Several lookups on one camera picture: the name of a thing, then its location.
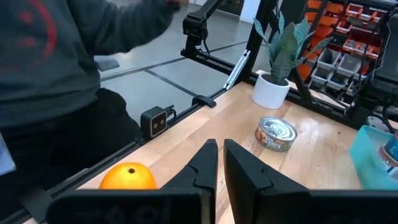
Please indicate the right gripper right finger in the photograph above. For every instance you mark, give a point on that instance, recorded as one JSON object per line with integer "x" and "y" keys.
{"x": 295, "y": 208}

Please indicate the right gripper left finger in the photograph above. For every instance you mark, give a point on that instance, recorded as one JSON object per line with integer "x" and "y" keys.
{"x": 140, "y": 208}

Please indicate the orange fruit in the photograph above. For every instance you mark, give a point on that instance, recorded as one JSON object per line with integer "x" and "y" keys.
{"x": 127, "y": 179}

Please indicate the salmon can silver lid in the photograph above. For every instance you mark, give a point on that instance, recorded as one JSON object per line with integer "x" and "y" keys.
{"x": 275, "y": 133}

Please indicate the salmon can gold lid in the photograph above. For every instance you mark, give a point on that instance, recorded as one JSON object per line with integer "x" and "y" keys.
{"x": 388, "y": 165}
{"x": 393, "y": 141}

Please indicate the black jointed mount arm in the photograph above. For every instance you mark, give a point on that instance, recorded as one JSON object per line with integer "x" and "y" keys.
{"x": 196, "y": 28}

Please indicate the teal plastic tray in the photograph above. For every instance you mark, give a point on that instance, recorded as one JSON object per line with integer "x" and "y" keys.
{"x": 367, "y": 161}

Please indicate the white plant pot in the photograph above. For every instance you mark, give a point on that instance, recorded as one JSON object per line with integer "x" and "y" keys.
{"x": 269, "y": 93}

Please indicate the black table edge clamp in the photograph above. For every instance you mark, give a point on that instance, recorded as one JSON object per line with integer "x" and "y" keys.
{"x": 203, "y": 101}

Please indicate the person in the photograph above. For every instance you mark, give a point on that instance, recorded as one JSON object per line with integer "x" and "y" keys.
{"x": 46, "y": 77}

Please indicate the green artificial plant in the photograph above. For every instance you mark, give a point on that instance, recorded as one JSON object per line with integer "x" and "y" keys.
{"x": 286, "y": 46}

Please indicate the orange gray parts bin rack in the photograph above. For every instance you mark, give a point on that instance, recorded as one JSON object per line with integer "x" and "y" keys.
{"x": 342, "y": 46}

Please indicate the black table-level camera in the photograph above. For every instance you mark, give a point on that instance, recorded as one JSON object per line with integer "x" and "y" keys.
{"x": 154, "y": 122}

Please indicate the silver edge bracket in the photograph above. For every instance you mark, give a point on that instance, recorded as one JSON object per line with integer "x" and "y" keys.
{"x": 237, "y": 70}

